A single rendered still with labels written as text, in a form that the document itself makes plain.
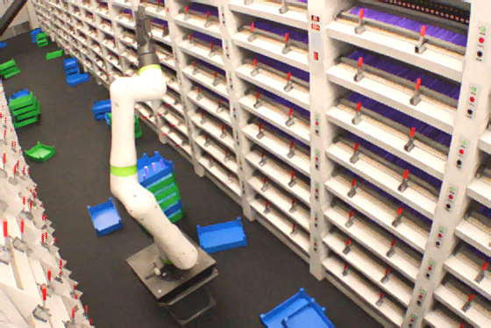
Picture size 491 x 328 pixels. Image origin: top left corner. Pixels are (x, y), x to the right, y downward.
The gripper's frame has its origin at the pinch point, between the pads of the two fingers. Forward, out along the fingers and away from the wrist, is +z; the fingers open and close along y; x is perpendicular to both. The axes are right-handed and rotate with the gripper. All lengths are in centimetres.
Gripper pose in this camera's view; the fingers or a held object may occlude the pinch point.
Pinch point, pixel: (139, 14)
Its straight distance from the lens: 187.2
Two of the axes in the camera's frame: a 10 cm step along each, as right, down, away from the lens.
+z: -2.3, -9.7, 0.6
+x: -8.0, 1.5, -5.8
